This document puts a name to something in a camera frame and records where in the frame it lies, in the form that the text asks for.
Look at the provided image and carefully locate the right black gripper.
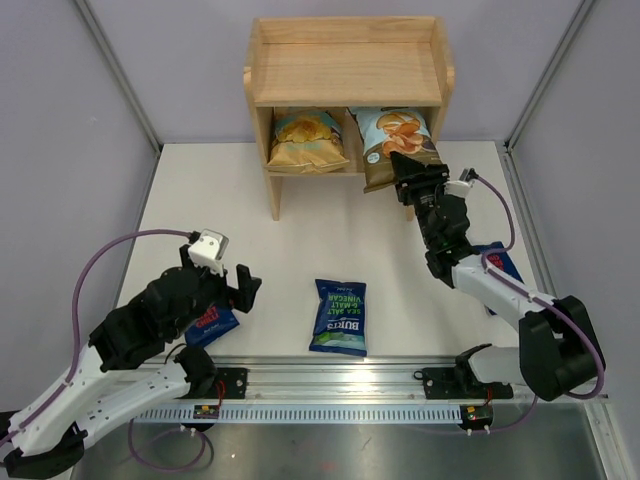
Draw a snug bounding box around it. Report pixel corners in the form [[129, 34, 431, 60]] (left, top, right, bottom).
[[391, 152, 451, 247]]

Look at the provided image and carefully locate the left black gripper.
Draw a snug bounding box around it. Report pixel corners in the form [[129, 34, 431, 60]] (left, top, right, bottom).
[[168, 245, 261, 340]]

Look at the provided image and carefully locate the light blue cassava chips bag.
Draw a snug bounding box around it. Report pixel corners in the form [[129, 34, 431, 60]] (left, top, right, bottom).
[[349, 107, 441, 193]]

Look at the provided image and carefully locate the yellow kettle chips bag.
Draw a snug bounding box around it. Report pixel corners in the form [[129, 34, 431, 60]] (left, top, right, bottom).
[[266, 108, 349, 175]]

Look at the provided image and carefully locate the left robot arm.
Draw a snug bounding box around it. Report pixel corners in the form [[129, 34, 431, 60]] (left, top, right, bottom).
[[1, 246, 262, 479]]

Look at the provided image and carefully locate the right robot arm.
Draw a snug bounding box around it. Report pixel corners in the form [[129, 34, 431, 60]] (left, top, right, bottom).
[[391, 152, 606, 401]]

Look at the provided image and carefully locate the blue spicy sweet chilli bag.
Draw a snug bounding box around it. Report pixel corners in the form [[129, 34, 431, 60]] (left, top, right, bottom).
[[184, 306, 239, 347]]

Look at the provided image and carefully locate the blue sea salt vinegar bag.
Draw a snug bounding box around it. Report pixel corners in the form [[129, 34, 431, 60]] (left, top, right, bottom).
[[309, 279, 367, 357]]

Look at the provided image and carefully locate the blue Burts bag right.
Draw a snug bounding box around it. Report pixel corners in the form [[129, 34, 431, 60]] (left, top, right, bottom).
[[475, 241, 523, 282]]

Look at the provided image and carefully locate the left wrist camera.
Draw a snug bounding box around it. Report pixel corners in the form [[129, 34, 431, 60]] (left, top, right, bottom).
[[187, 229, 229, 277]]

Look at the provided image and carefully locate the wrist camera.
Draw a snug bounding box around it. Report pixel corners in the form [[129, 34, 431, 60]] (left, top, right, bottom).
[[444, 168, 479, 199], [187, 229, 229, 277]]

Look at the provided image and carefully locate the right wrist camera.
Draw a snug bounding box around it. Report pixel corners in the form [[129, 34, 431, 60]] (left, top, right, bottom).
[[444, 168, 479, 199]]

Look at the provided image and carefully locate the aluminium mounting rail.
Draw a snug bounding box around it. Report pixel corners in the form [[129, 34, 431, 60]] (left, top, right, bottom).
[[134, 355, 609, 401]]

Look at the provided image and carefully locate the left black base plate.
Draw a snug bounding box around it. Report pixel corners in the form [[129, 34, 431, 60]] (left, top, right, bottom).
[[207, 367, 249, 400]]

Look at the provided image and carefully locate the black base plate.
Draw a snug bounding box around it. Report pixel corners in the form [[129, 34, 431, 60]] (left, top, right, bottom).
[[207, 367, 249, 400], [413, 367, 514, 400]]

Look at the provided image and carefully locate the white slotted cable duct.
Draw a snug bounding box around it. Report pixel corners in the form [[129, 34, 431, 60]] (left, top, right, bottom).
[[136, 404, 462, 425]]

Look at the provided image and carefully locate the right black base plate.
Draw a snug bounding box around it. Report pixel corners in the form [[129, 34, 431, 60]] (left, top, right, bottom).
[[413, 367, 514, 400]]

